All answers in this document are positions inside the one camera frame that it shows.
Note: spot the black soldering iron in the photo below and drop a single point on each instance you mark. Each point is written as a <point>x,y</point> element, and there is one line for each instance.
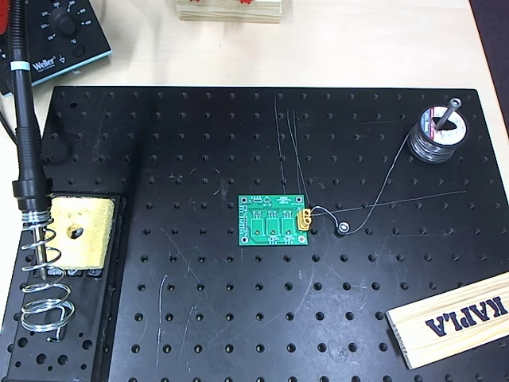
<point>24,119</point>

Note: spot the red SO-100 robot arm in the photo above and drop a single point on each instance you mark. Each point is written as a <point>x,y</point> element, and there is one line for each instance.
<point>245,1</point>

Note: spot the wooden plank stack under arm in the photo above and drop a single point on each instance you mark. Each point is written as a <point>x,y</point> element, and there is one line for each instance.
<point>230,14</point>

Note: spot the teal Weller soldering station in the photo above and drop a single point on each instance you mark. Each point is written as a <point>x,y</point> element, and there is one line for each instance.
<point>79,32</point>

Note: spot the black soldering stand base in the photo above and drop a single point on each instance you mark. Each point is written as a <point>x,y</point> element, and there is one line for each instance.
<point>79,318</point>

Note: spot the green circuit board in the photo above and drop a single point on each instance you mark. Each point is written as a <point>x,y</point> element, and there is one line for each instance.
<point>272,227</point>

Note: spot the metal spiral iron holder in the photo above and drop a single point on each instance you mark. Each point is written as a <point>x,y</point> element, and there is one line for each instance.
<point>32,195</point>

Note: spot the yellow cleaning sponge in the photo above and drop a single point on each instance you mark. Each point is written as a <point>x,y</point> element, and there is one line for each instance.
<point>91,231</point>

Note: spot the yellow power connector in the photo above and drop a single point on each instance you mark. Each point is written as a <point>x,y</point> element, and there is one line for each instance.
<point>304,219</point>

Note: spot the black perforated breadboard plate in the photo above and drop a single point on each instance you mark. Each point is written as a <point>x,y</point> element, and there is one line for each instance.
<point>238,298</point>

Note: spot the small round metal magnet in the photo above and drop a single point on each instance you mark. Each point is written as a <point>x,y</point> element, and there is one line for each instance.
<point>343,227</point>

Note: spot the wooden plank with Kapla print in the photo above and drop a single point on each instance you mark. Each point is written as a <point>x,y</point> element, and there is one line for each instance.
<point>457,318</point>

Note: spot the metal spool post bolt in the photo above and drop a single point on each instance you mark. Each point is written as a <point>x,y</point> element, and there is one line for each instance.
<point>447,115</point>

